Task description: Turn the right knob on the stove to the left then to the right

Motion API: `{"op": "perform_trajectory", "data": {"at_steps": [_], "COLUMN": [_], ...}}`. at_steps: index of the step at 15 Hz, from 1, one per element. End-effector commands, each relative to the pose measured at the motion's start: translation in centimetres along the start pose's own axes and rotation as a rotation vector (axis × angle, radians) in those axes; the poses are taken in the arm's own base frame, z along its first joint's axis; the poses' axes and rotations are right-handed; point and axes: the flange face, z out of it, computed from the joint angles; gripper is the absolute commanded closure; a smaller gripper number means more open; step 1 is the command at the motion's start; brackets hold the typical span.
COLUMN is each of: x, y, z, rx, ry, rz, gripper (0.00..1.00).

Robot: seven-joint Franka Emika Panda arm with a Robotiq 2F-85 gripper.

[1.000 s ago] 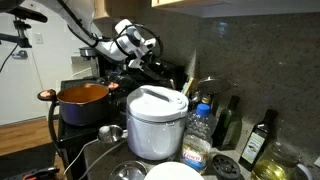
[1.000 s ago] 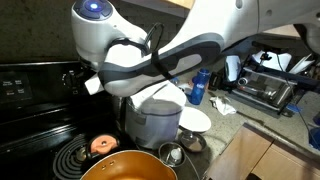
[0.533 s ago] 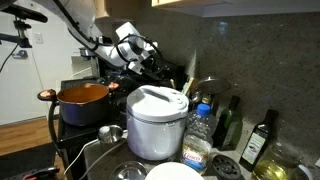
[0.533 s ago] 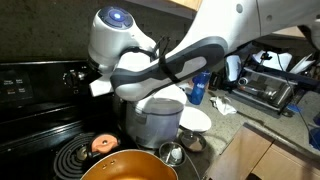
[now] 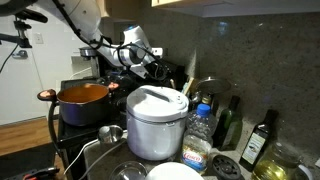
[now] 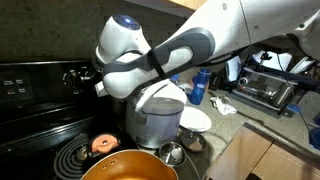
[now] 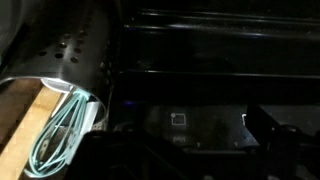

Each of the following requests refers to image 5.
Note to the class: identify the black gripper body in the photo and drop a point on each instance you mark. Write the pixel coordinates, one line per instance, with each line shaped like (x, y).
(158, 70)

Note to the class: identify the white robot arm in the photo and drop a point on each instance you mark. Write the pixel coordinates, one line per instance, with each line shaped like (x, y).
(86, 16)

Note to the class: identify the black electric stove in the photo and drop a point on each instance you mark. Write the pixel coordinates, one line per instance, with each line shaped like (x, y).
(76, 131)

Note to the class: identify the long wooden spatula with hole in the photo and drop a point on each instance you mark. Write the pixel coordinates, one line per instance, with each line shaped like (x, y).
(189, 86)

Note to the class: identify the small dark bottle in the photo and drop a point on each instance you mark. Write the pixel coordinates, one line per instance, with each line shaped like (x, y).
(206, 100)

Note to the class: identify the round metal skimmer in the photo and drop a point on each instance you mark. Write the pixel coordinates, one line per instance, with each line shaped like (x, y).
(213, 85)

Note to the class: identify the white rice cooker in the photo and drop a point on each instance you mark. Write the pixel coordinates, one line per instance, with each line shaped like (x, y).
(156, 133)

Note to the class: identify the small steel cup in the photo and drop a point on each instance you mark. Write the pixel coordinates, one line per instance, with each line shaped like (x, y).
(111, 133)

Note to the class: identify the green glass oil bottle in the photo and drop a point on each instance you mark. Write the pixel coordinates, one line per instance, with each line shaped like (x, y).
(230, 130)

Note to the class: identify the white plate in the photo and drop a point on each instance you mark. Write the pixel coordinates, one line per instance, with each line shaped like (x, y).
(173, 173)

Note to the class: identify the shallow shiny round bowl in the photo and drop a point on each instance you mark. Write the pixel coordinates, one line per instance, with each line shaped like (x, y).
(128, 171)

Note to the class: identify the metal ladle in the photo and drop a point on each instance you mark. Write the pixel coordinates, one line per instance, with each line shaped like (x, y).
(79, 155)

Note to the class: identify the black round slotted disc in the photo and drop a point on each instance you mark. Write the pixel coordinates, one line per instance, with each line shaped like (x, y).
(226, 168)

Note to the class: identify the dark bottle with white label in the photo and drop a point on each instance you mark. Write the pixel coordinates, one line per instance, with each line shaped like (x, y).
(255, 146)

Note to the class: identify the glass jar with oil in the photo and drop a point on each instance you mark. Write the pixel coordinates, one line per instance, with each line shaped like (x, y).
(273, 166)

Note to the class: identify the red and black tool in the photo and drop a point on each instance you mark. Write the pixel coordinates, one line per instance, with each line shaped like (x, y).
(40, 175)

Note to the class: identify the black floor mat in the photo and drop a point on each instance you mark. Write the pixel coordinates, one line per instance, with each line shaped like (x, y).
(23, 163)

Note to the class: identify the white light switch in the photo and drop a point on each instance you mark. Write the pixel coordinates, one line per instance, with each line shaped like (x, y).
(38, 38)

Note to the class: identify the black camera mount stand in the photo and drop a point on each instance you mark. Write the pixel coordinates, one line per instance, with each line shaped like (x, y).
(23, 41)

